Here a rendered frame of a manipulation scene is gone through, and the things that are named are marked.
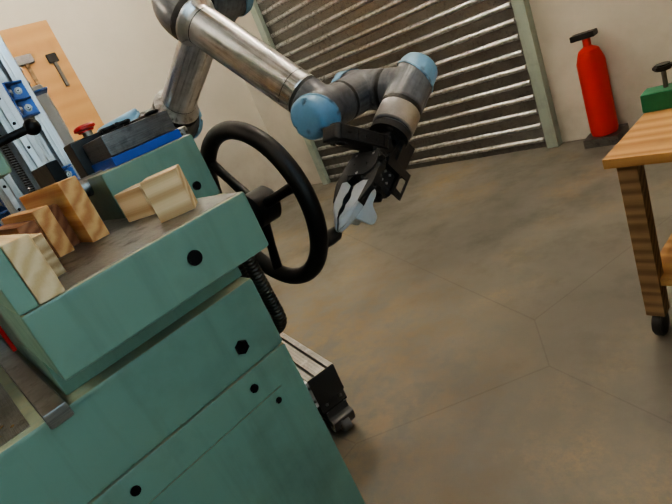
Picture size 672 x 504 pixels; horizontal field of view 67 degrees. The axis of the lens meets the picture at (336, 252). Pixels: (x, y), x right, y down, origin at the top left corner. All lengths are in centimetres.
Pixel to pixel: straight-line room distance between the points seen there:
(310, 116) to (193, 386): 49
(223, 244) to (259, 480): 28
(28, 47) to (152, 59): 89
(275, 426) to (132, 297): 26
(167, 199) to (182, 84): 83
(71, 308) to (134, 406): 14
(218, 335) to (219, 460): 13
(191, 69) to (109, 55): 322
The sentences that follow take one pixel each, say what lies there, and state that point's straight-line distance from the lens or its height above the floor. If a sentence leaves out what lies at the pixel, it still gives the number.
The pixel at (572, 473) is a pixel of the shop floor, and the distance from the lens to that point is 131.
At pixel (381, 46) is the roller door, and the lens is 383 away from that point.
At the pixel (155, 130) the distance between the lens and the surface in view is 73.
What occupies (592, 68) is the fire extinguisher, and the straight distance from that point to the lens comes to 311.
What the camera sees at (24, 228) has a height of 94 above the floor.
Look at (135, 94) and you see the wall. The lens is 447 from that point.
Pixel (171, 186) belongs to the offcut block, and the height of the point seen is 93.
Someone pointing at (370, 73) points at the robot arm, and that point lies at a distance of 98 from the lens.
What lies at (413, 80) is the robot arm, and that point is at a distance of 93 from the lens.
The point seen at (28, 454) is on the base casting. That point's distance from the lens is 53.
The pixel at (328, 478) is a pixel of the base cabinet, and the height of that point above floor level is 52.
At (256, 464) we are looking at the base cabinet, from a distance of 62.
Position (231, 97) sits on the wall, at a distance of 489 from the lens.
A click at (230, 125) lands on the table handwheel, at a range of 78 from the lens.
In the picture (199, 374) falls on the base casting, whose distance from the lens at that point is 56.
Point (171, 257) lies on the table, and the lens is 46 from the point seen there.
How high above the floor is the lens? 98
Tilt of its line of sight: 20 degrees down
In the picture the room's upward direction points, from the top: 23 degrees counter-clockwise
